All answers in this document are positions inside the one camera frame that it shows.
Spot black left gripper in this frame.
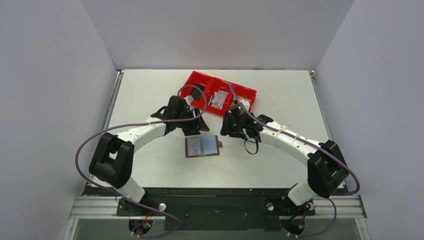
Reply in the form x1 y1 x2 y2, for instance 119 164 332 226
176 107 209 136

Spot brown leather card holder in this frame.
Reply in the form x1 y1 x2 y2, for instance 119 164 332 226
184 135 223 158

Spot grey credit card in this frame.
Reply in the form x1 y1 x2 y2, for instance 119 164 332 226
187 137 202 157

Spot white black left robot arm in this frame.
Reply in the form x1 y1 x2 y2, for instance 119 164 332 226
88 95 210 215

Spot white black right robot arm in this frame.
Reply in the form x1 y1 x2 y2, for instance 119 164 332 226
220 105 349 214

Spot yellow card in bin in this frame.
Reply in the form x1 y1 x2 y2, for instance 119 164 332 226
234 97 251 112

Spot black card in bin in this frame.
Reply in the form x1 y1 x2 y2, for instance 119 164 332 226
190 84 206 101

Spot white grey cards in bin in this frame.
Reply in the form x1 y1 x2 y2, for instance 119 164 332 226
208 90 228 110

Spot red three-compartment plastic bin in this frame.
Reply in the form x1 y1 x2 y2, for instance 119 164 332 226
179 70 258 120

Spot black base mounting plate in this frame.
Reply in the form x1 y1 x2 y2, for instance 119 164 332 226
82 187 349 232

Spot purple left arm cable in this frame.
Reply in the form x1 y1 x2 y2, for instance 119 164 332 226
74 84 208 239

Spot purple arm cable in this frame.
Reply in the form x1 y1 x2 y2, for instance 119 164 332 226
74 84 208 239
228 83 361 238

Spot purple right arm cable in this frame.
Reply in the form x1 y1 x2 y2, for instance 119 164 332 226
228 83 361 238

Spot aluminium front rail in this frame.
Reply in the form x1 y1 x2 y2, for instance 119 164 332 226
69 196 367 220

